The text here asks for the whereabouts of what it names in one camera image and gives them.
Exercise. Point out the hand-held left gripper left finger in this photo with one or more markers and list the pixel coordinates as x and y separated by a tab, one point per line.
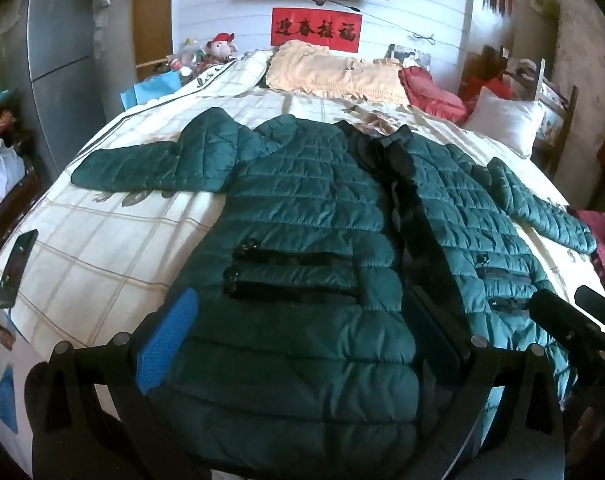
167	345

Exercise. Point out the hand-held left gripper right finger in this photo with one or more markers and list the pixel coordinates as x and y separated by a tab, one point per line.
432	332

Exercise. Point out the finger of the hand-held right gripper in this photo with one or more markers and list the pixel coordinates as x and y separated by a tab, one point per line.
557	312
597	302

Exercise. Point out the green quilted jacket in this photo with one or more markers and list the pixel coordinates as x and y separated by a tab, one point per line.
292	200

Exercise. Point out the red clothes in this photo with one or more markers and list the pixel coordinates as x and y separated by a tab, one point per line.
487	87

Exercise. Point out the maroon cloth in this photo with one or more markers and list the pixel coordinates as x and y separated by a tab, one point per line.
604	245

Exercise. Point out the floral checked bed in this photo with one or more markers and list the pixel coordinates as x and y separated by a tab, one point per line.
107	260

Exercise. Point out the black smartphone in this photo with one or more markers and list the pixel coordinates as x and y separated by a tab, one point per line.
16	267

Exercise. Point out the white pillow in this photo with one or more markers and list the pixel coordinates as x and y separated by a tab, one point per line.
504	120

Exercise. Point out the wooden chair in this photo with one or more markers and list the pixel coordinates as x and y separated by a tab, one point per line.
539	85

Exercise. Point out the white plastic bag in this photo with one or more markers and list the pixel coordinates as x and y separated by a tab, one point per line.
5	172

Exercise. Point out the red ruffled pillow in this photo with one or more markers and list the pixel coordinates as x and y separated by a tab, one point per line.
430	92

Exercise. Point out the blue bag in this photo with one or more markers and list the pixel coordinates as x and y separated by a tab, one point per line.
155	89

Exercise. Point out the beige fluffy blanket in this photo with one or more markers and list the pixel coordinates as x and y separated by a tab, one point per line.
332	75

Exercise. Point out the pile of small toys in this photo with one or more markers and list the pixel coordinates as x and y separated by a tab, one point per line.
187	57

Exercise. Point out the plush toy with red hat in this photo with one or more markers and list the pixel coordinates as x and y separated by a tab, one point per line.
221	47

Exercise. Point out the grey refrigerator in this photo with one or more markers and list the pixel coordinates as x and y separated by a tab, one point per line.
62	60

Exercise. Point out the wooden door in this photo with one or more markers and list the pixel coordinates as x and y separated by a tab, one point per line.
152	20

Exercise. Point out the red wall banner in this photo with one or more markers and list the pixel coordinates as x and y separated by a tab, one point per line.
316	30

